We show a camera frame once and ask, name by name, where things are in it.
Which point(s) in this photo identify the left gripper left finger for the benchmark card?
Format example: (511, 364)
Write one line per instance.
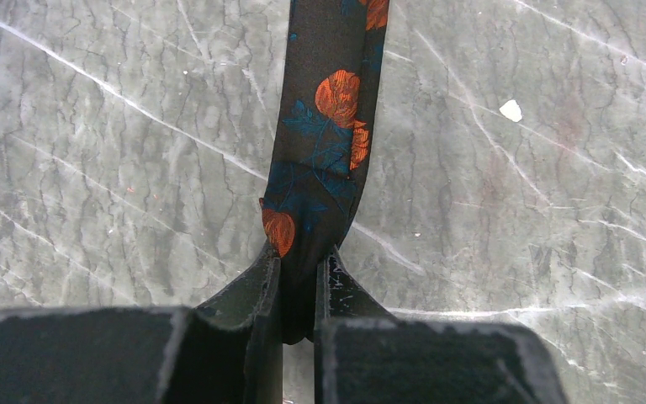
(226, 350)

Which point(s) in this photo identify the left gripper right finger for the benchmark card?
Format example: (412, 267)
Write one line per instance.
(364, 354)

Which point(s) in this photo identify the dark floral necktie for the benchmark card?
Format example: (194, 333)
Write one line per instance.
(322, 145)

